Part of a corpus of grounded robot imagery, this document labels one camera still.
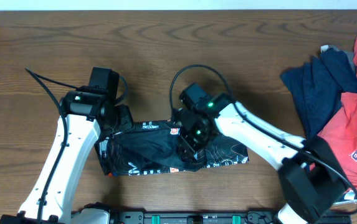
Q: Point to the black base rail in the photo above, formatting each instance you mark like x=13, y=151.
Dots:
x=137, y=217

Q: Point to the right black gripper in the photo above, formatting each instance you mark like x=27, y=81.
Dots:
x=190, y=144

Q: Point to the navy blue garment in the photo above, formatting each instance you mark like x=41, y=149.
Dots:
x=315, y=93

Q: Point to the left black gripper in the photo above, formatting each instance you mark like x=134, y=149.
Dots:
x=125, y=118

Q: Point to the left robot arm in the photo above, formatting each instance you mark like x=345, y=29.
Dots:
x=86, y=118

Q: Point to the black orange-patterned jersey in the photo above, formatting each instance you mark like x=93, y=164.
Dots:
x=153, y=148

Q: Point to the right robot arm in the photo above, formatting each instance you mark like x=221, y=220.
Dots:
x=310, y=175

